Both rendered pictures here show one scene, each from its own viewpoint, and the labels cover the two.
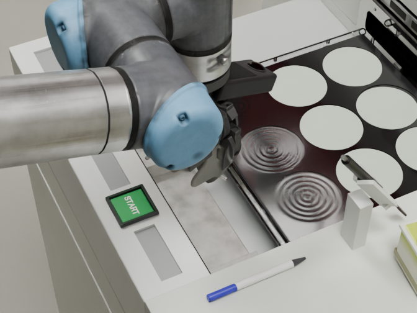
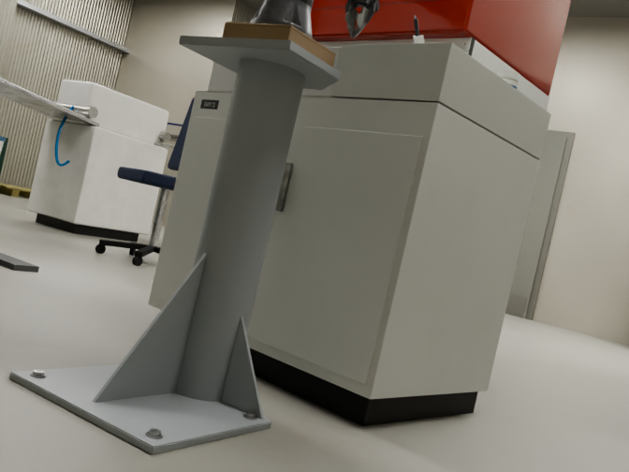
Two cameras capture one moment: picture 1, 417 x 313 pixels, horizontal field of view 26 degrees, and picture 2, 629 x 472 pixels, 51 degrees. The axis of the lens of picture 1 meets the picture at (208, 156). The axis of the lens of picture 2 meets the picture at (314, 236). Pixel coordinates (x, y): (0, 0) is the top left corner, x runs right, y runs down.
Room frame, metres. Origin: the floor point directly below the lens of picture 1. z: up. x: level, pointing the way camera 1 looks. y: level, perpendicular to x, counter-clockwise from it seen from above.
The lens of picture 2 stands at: (-1.09, 0.73, 0.45)
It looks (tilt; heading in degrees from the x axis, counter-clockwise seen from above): 1 degrees down; 338
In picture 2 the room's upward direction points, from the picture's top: 13 degrees clockwise
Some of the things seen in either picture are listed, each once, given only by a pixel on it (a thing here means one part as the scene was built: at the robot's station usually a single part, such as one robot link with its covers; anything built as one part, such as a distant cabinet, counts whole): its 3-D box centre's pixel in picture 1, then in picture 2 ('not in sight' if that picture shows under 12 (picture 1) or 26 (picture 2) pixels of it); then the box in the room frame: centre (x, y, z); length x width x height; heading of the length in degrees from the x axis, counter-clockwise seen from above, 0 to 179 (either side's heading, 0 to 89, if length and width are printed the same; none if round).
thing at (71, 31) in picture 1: (113, 34); not in sight; (0.69, 0.09, 1.34); 0.11 x 0.11 x 0.08; 28
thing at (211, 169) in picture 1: (206, 171); (358, 21); (0.75, 0.00, 1.08); 0.06 x 0.03 x 0.09; 136
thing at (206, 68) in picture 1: (199, 50); not in sight; (0.76, 0.01, 1.27); 0.08 x 0.08 x 0.05
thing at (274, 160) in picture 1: (331, 128); not in sight; (1.01, -0.19, 0.90); 0.34 x 0.34 x 0.01; 26
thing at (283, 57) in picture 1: (273, 61); not in sight; (1.17, -0.11, 0.90); 0.37 x 0.01 x 0.01; 116
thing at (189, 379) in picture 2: not in sight; (207, 224); (0.40, 0.39, 0.41); 0.51 x 0.44 x 0.82; 125
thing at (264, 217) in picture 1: (229, 166); not in sight; (0.93, -0.03, 0.90); 0.38 x 0.01 x 0.01; 26
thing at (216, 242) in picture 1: (184, 205); not in sight; (0.87, 0.04, 0.87); 0.36 x 0.08 x 0.03; 26
